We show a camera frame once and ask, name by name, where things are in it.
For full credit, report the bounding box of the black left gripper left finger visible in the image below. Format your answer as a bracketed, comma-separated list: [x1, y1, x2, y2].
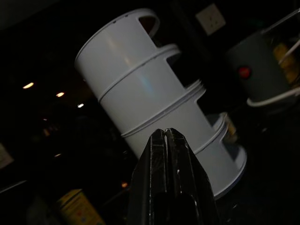
[127, 128, 169, 225]

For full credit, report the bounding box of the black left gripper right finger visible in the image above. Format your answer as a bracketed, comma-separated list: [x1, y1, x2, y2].
[165, 127, 220, 225]

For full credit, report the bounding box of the white printed cup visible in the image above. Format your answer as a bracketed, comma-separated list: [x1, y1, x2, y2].
[220, 112, 239, 143]

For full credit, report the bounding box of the yellow tea box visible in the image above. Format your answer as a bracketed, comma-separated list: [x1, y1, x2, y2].
[57, 188, 106, 225]

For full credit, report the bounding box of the yellow oil bottle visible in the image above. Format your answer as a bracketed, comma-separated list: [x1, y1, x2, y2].
[271, 35, 300, 85]

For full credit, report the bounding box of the white water hose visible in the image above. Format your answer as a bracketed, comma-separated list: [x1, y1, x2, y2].
[246, 37, 300, 108]

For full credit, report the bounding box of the white wall socket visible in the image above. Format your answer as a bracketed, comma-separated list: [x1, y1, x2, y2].
[195, 3, 226, 36]

